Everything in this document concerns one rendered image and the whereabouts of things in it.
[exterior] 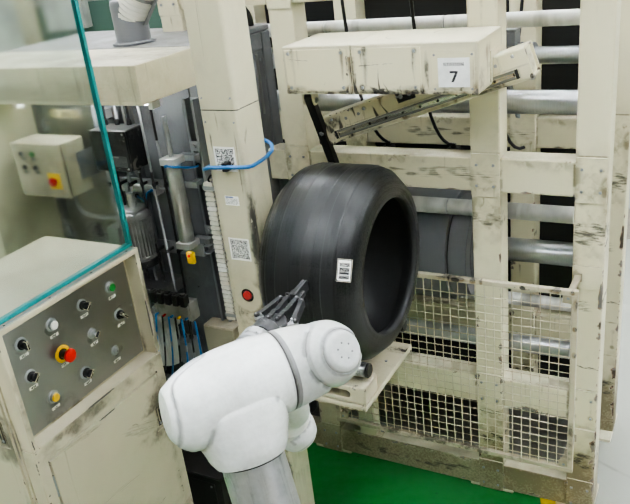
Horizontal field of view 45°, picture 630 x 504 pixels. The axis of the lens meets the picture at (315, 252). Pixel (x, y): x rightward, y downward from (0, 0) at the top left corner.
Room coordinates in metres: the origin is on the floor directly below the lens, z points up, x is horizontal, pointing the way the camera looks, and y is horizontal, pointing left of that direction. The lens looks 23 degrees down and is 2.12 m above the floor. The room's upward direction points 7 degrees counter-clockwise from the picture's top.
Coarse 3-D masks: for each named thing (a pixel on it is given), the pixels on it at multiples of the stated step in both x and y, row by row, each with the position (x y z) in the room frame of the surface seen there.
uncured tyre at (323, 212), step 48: (288, 192) 2.00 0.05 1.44; (336, 192) 1.94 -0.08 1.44; (384, 192) 1.99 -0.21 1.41; (288, 240) 1.88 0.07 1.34; (336, 240) 1.82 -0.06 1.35; (384, 240) 2.29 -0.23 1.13; (288, 288) 1.84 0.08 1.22; (336, 288) 1.78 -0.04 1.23; (384, 288) 2.22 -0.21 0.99; (384, 336) 1.92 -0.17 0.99
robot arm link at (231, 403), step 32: (224, 352) 0.99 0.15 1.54; (256, 352) 0.99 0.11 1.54; (192, 384) 0.94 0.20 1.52; (224, 384) 0.94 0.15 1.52; (256, 384) 0.95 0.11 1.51; (288, 384) 0.97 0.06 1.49; (192, 416) 0.91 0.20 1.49; (224, 416) 0.92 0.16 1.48; (256, 416) 0.93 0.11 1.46; (192, 448) 0.91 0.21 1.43; (224, 448) 0.91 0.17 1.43; (256, 448) 0.91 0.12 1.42; (256, 480) 0.90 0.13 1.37; (288, 480) 0.93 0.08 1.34
